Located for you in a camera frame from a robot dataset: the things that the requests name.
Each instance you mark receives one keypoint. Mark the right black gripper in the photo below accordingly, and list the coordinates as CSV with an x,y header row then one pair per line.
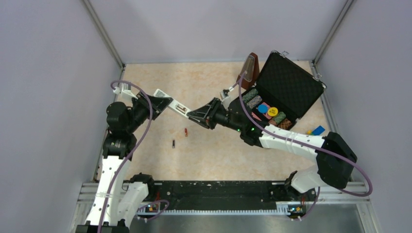
x,y
206,115

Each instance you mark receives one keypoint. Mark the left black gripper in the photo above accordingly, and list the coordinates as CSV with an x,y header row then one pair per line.
x,y
158,104

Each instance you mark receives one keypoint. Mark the white remote control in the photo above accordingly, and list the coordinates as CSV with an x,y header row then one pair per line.
x,y
175,105

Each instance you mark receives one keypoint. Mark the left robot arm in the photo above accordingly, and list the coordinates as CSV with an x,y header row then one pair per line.
x,y
110,212

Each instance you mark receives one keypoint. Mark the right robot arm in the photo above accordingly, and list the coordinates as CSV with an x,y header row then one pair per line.
x,y
332,157

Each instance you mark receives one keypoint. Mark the blue poker chip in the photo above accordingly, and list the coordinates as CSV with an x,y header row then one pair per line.
x,y
262,108

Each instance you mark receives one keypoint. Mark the brown wooden metronome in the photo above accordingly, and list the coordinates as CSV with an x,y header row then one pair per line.
x,y
251,70

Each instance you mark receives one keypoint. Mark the yellow poker chip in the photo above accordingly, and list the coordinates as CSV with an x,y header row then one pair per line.
x,y
272,112

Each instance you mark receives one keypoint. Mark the black poker chip case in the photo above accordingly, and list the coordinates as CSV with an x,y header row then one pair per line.
x,y
288,87

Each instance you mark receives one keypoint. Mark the colourful toy bricks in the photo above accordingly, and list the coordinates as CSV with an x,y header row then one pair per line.
x,y
317,131

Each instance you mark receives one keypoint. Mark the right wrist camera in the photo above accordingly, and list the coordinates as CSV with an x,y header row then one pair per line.
x,y
226,97

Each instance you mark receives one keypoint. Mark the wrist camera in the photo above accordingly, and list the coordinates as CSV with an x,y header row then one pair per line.
x,y
123,90
226,97

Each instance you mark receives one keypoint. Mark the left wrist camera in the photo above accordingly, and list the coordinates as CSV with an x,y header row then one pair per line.
x,y
123,90

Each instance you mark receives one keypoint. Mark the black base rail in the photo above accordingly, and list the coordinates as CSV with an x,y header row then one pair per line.
x,y
220,197

